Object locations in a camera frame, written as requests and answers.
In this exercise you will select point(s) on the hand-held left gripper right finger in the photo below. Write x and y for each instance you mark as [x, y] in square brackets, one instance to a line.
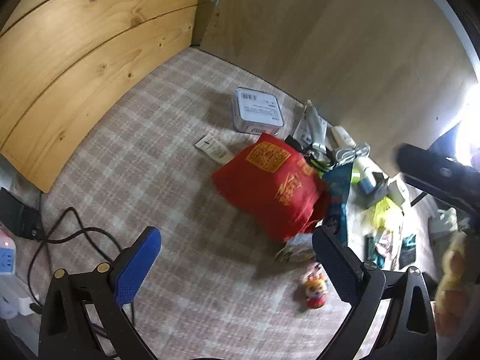
[333, 270]

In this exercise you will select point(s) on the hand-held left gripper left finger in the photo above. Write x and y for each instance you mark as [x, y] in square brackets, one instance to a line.
[137, 270]

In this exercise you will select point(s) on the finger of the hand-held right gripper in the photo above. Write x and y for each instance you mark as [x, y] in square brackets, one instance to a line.
[438, 172]

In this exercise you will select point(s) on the small toy doll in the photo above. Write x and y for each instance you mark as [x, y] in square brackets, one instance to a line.
[315, 292]

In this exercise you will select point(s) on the yellow green packet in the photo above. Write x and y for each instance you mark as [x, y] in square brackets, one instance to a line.
[386, 210]

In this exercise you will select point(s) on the blue snack bag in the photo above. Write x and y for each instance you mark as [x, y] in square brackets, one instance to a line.
[337, 202]

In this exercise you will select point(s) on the red cloth bag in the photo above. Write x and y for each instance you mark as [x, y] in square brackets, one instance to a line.
[270, 183]

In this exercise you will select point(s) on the pale snack packet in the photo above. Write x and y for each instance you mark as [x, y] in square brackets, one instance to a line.
[296, 249]

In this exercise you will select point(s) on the black teal packet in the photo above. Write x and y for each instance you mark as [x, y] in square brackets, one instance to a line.
[408, 255]

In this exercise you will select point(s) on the white green tube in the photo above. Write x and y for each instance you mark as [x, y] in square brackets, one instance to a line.
[362, 168]

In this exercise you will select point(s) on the yellow orange soft object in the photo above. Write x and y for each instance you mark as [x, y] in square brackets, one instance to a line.
[453, 281]

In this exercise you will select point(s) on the grey tube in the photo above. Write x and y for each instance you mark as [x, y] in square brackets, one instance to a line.
[314, 123]

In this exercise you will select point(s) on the white paper tag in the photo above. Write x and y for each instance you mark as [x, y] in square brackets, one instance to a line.
[213, 149]

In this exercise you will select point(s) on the beige cabinet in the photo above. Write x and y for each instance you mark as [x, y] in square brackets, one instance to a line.
[337, 45]

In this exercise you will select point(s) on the small grey white box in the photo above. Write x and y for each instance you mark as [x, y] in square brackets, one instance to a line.
[257, 108]

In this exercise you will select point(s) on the wooden plank panel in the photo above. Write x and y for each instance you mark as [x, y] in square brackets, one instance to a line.
[75, 63]

